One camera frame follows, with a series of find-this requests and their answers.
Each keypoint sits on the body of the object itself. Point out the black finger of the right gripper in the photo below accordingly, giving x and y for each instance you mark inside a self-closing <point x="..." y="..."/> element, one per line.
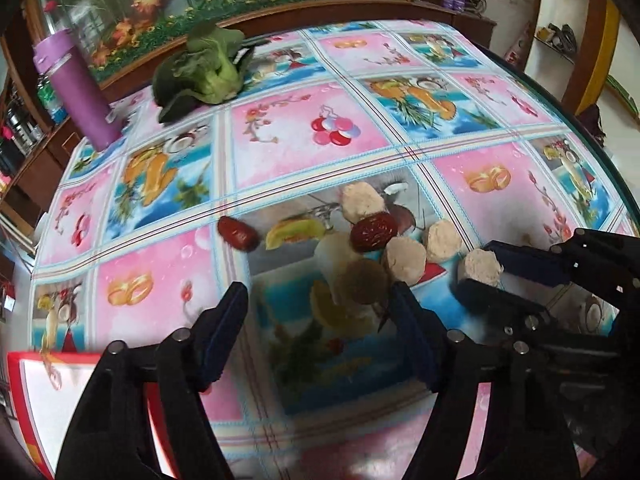
<point x="502" y="309"/>

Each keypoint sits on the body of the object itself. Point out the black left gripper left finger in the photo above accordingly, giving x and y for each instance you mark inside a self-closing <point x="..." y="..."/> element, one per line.
<point x="188" y="361"/>

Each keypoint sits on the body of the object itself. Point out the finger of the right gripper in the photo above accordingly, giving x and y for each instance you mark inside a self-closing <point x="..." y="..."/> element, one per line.
<point x="533" y="264"/>

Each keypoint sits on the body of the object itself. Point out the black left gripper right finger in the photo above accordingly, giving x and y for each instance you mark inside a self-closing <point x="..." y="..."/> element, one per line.
<point x="452" y="366"/>

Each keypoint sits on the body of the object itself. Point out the white fruit piece gripped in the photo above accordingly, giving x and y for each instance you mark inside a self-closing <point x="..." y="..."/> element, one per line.
<point x="480" y="265"/>

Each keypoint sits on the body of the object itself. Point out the white fruit piece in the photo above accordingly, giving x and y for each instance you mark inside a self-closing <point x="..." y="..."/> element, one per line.
<point x="442" y="241"/>
<point x="404" y="259"/>
<point x="360" y="200"/>

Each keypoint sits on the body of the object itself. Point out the brown longan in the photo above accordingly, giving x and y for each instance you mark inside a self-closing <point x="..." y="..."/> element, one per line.
<point x="362" y="283"/>

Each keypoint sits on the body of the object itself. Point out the red jujube date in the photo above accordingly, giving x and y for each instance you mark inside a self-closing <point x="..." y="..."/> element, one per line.
<point x="238" y="234"/>
<point x="374" y="232"/>

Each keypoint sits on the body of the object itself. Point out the white fruit piece top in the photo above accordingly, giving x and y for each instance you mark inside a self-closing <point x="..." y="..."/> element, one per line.
<point x="360" y="200"/>

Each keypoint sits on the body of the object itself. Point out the red rimmed white tray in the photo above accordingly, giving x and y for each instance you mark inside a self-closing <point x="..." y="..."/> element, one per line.
<point x="81" y="422"/>

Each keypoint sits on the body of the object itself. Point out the colourful fruit pattern tablecloth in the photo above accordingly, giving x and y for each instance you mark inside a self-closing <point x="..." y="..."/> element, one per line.
<point x="314" y="389"/>

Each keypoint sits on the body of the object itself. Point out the green leafy vegetable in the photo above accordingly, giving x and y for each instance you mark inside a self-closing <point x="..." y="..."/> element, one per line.
<point x="209" y="70"/>

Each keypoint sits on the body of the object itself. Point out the purple thermos bottle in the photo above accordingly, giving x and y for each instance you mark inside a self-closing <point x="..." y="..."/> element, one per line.
<point x="59" y="59"/>

